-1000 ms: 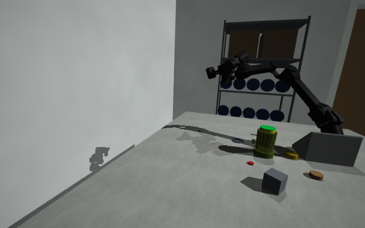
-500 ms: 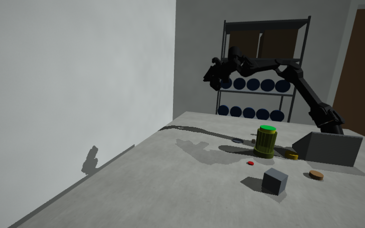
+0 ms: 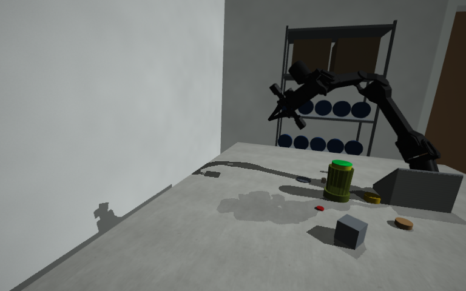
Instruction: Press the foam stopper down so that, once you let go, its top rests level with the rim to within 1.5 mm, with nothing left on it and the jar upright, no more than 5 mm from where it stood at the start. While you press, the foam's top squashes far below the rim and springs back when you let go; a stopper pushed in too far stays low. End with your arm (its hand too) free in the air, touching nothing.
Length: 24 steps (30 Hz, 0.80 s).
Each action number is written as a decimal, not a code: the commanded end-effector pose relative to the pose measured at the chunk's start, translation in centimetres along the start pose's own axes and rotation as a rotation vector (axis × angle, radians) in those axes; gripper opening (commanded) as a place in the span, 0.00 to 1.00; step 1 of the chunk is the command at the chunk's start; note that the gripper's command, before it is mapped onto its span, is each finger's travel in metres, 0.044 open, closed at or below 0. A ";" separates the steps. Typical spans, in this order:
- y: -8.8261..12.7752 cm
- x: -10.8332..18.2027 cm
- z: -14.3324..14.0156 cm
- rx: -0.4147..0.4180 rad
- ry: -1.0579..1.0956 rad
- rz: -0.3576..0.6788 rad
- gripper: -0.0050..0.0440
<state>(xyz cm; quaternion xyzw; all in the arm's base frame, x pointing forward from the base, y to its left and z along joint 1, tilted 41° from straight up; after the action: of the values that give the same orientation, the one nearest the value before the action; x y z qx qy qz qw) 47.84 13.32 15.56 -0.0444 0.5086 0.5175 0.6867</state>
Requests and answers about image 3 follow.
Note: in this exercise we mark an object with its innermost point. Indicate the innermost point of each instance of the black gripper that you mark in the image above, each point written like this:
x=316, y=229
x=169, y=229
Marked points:
x=296, y=99

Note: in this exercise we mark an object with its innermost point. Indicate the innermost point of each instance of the tan round disc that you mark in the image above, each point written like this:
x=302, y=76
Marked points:
x=403, y=223

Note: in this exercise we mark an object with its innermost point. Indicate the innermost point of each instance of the yellow short cylinder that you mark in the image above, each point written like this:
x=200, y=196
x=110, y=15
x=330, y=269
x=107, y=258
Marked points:
x=372, y=198

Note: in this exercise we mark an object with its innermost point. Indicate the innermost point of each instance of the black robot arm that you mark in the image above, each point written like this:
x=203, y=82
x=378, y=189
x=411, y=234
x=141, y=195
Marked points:
x=410, y=143

